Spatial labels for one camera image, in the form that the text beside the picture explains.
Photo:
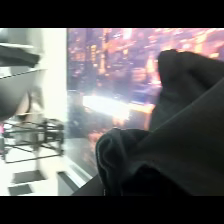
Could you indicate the black garment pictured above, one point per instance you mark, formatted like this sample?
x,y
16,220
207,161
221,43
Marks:
x,y
186,133

